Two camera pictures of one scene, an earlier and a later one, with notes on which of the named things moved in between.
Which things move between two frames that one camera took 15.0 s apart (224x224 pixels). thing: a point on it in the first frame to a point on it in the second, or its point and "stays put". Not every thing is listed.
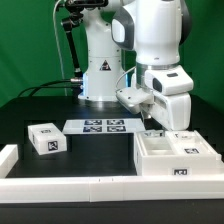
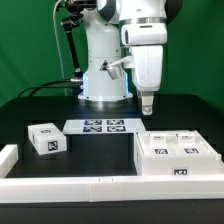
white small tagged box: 46,139 stays put
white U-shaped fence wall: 41,190 stays put
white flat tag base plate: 103,126 stays put
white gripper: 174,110 to 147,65
